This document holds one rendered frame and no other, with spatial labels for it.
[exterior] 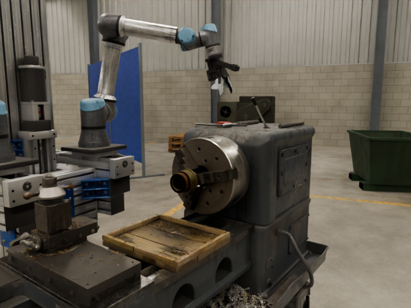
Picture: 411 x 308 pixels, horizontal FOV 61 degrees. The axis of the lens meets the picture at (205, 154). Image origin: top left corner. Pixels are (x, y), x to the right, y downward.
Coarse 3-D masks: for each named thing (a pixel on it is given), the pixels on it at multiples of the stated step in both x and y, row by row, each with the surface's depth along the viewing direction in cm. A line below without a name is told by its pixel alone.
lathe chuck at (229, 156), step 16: (192, 144) 141; (208, 144) 136; (224, 144) 137; (176, 160) 147; (208, 160) 137; (224, 160) 133; (240, 160) 137; (240, 176) 135; (208, 192) 139; (224, 192) 134; (240, 192) 138; (208, 208) 140; (224, 208) 139
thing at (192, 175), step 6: (174, 174) 129; (180, 174) 128; (186, 174) 130; (192, 174) 131; (174, 180) 133; (180, 180) 136; (186, 180) 127; (192, 180) 129; (174, 186) 131; (180, 186) 134; (186, 186) 128; (192, 186) 130; (180, 192) 129
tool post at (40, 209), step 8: (40, 200) 95; (48, 200) 94; (56, 200) 96; (64, 200) 98; (40, 208) 95; (48, 208) 93; (56, 208) 95; (64, 208) 97; (40, 216) 96; (48, 216) 94; (56, 216) 95; (64, 216) 97; (40, 224) 96; (48, 224) 94; (56, 224) 95; (64, 224) 97; (48, 232) 95; (56, 232) 97
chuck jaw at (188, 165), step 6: (180, 150) 140; (186, 150) 142; (180, 156) 140; (186, 156) 139; (192, 156) 142; (180, 162) 138; (186, 162) 137; (192, 162) 139; (180, 168) 136; (186, 168) 135; (192, 168) 137; (198, 168) 140
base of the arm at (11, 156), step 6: (0, 138) 126; (6, 138) 128; (0, 144) 126; (6, 144) 128; (0, 150) 125; (6, 150) 127; (12, 150) 132; (0, 156) 125; (6, 156) 127; (12, 156) 129; (0, 162) 125
